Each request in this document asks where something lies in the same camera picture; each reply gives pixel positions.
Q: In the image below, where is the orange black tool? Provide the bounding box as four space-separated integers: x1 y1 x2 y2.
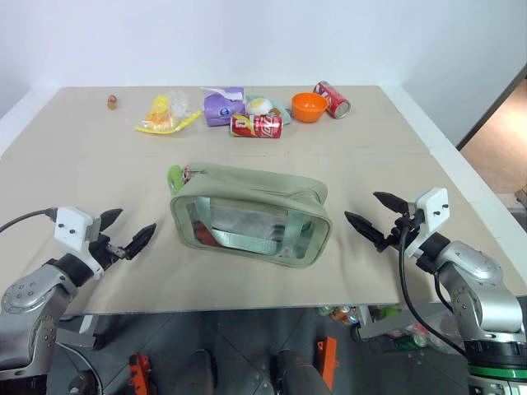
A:
128 352 152 395
315 336 339 393

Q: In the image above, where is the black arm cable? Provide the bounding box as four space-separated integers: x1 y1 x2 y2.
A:
0 208 59 234
397 208 469 357

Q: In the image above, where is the clear crumpled plastic bag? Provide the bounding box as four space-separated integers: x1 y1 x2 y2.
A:
167 91 195 119

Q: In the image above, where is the yellow plastic snack bag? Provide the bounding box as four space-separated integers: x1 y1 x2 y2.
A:
133 93 203 135

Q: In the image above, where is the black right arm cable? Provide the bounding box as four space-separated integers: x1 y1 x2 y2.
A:
397 208 469 357

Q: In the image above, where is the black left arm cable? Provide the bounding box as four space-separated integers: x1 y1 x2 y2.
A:
0 208 59 234

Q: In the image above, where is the red soda can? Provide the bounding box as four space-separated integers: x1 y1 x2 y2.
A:
313 80 352 120
229 113 285 139

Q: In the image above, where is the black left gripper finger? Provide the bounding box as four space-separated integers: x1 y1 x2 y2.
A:
99 207 124 238
123 222 158 261

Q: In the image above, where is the teal soft pack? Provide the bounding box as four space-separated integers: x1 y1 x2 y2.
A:
245 94 293 125

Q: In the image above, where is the yellow white round ball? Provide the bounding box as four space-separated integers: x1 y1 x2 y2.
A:
246 97 273 116

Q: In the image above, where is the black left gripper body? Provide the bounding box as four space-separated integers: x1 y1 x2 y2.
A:
87 232 127 271

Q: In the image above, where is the orange plastic bowl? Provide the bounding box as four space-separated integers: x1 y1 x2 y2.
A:
291 91 329 124

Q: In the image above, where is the white table bracket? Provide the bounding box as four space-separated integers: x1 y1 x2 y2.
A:
54 314 98 351

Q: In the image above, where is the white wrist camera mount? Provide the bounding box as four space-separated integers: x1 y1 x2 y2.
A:
54 207 105 281
404 187 450 259

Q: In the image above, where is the dark rounded shape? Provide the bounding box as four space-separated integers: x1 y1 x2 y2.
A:
274 348 331 395

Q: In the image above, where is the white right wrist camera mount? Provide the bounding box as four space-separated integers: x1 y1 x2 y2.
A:
404 187 450 259

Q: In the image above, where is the bin of cans and bottles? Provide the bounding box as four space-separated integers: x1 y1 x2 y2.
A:
315 303 467 356

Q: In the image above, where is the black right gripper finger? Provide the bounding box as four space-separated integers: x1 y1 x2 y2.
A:
343 210 389 253
371 190 411 215

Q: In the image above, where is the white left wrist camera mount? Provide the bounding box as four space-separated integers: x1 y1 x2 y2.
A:
54 207 105 281

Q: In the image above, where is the green zipper pull tab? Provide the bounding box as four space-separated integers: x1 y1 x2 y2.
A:
166 164 185 195

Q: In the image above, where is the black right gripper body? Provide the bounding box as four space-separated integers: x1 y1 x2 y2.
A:
383 208 420 249

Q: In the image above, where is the green transparent zipper bag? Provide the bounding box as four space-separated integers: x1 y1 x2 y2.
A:
169 160 334 269

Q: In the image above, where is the purple tissue pack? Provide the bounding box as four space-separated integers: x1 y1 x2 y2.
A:
200 86 247 128

